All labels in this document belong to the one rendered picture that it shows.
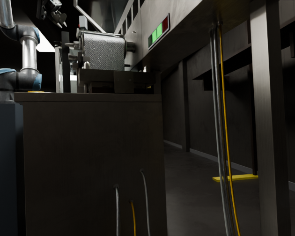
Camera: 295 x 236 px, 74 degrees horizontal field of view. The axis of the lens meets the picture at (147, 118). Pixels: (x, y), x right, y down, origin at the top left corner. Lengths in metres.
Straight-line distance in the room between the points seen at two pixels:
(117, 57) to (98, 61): 0.12
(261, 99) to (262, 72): 0.09
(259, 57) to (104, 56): 0.85
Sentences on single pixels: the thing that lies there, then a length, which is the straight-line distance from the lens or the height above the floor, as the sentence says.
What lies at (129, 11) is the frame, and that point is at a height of 1.58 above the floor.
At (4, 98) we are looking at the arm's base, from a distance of 1.49.
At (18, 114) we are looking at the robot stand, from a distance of 1.45.
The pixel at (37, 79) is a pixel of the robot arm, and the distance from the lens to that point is 1.51.
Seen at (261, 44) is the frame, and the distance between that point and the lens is 0.74.
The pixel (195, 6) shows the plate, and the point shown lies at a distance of 0.78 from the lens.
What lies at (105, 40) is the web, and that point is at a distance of 1.30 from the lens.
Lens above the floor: 0.76
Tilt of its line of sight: 1 degrees up
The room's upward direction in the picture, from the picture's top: 2 degrees counter-clockwise
